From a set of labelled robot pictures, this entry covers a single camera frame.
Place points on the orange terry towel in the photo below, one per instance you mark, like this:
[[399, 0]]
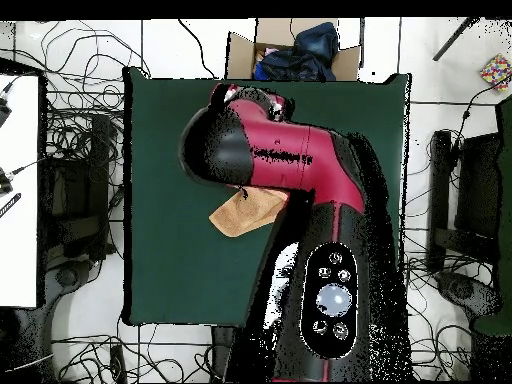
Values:
[[244, 214]]

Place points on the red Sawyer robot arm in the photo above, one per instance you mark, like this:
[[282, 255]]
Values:
[[288, 168]]

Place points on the multicoloured patterned item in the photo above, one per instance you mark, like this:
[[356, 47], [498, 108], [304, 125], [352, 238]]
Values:
[[496, 72]]

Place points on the dark blue clothing pile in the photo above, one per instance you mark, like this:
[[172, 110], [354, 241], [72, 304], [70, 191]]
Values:
[[308, 52]]

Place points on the brown cardboard box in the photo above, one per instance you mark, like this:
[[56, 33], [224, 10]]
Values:
[[240, 56]]

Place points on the black metal bar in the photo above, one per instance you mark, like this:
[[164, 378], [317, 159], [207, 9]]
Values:
[[454, 40]]

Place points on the dark green table cloth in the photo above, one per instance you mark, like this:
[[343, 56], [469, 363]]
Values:
[[168, 260]]

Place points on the black equipment rack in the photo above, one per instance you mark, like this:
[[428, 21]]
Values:
[[476, 184], [76, 192]]

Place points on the green covered side table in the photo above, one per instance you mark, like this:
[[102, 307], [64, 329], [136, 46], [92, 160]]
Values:
[[506, 240]]

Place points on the black stand foot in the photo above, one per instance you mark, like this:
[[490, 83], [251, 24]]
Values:
[[66, 276], [464, 294]]

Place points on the white side table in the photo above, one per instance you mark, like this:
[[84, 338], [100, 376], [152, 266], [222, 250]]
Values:
[[20, 200]]

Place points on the black device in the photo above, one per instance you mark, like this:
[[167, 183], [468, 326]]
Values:
[[4, 182], [3, 110]]

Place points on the black slotted bar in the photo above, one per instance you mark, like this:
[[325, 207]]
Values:
[[10, 204]]

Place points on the black power strip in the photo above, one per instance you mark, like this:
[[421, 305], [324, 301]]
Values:
[[118, 362]]

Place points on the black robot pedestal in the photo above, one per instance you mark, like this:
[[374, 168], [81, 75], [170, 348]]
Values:
[[224, 352]]

